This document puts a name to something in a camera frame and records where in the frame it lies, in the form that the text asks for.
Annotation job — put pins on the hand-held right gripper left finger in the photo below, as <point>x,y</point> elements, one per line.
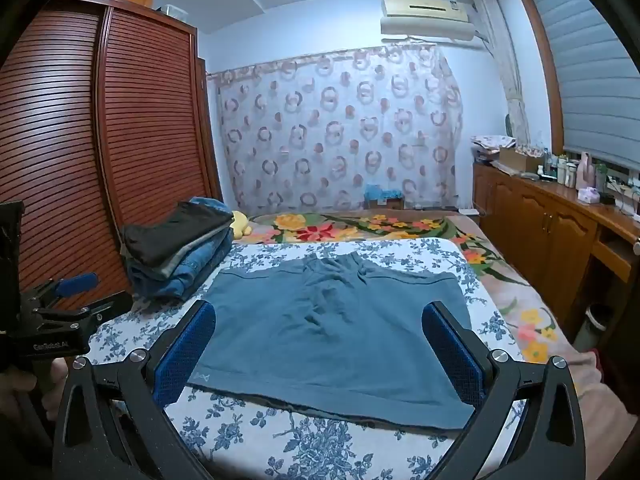
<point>184,356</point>

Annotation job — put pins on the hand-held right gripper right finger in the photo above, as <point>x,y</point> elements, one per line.
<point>452,356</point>

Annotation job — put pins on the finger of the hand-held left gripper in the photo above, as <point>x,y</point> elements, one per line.
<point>75,284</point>
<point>97,310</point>

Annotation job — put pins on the teal pants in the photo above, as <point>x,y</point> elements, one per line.
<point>325,320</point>

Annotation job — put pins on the person's left hand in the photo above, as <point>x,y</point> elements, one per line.
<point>15,392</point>

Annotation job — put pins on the stack of folded clothes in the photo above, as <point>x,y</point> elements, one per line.
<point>175,282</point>

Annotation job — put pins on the grey folded garment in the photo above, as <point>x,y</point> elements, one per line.
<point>192,260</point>

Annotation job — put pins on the black folded garment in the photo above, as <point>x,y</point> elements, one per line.
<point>170,230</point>

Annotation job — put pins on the yellow plush toy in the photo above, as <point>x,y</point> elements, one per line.
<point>241,224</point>

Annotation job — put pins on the grey waste bin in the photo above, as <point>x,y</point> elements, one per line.
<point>595,325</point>

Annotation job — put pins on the blue floral white blanket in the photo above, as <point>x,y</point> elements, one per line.
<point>300,445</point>

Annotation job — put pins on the wooden side cabinet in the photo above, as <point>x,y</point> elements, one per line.
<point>540,230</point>

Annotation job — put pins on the small brown cardboard box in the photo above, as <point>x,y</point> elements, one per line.
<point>387,204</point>

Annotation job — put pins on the colourful floral bed sheet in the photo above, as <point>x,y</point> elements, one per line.
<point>350,225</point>

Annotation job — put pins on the brown louvred wooden wardrobe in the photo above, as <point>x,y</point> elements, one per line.
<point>125,125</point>

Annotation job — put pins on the light blue fluffy cloth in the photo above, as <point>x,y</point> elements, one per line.
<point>382,191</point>

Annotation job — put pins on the open cardboard box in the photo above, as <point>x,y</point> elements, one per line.
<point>517,160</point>

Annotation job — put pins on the pink tissue box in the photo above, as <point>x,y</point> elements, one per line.
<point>588,195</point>

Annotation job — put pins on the row of toiletry bottles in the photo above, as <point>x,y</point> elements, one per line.
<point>562,170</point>

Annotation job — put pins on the floral printed cloth bundle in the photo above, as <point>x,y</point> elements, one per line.
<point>492,142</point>

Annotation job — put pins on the beige window curtain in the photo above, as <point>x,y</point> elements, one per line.
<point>510,85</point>

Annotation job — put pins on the clear plastic storage box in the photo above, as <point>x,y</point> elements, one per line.
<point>172,10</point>

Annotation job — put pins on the grey window blind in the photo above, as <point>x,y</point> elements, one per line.
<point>585,70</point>

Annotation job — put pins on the white air conditioner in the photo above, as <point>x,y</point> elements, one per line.
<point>425,17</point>

